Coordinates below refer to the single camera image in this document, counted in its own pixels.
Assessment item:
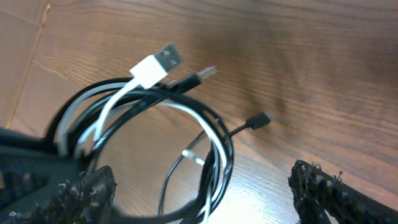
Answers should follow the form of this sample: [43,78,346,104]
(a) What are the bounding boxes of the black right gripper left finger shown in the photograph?
[0,165,118,224]

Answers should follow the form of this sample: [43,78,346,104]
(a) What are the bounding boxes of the white usb cable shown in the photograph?
[55,43,228,224]

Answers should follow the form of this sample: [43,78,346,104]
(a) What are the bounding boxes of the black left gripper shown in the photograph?
[1,128,86,218]

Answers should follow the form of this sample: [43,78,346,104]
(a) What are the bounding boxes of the cardboard box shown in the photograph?
[1,0,50,127]

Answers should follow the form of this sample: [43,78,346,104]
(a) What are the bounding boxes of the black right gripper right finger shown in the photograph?
[288,160,397,224]

